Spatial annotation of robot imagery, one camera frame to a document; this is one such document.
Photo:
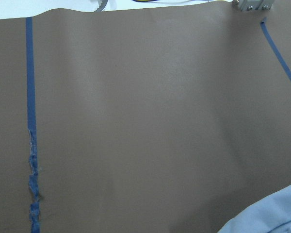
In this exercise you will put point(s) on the brown paper table cover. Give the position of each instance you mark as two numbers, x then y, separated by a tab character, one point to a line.
164	120

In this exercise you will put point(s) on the silver claw grabber tool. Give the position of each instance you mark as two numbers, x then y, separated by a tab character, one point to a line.
101	5

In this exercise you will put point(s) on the aluminium frame post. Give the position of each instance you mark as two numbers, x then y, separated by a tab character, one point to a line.
249	5

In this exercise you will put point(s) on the light blue t-shirt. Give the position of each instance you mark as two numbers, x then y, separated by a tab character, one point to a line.
272	214

